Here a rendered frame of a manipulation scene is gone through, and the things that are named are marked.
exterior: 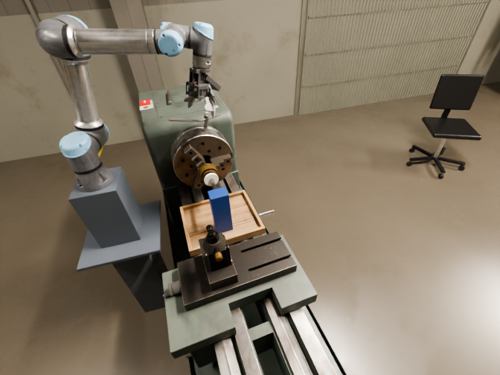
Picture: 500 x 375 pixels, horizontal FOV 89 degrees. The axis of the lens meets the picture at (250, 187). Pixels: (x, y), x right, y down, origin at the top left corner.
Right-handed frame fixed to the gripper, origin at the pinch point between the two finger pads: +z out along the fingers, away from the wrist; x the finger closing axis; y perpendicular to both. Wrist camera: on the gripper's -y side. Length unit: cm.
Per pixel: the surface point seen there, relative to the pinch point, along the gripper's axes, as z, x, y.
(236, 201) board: 42.2, 23.6, -4.8
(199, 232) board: 47, 21, 21
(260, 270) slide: 35, 58, 30
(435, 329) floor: 104, 157, -58
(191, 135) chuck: 11.6, -3.2, 2.7
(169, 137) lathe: 18.9, -18.6, 2.6
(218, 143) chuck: 14.4, 7.1, -5.6
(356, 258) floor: 107, 100, -86
